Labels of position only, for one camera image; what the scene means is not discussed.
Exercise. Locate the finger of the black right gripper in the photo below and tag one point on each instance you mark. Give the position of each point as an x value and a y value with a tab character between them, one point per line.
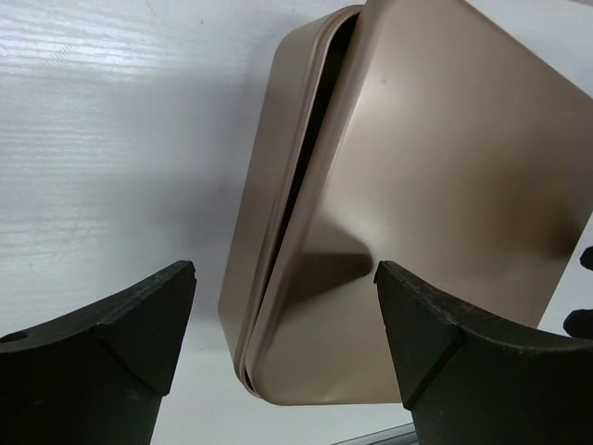
579	324
586	258

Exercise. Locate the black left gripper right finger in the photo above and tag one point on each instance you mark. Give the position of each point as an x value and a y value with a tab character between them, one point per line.
469	376

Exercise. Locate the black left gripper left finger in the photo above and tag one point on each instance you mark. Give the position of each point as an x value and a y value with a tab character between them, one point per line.
98	375

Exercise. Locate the gold tin lid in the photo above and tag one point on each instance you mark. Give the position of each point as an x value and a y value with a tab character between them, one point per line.
447	147

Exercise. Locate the gold square tin box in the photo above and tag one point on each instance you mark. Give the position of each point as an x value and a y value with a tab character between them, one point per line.
306	60

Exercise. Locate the aluminium frame rail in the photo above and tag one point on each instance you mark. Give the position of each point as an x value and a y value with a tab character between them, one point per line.
399	435

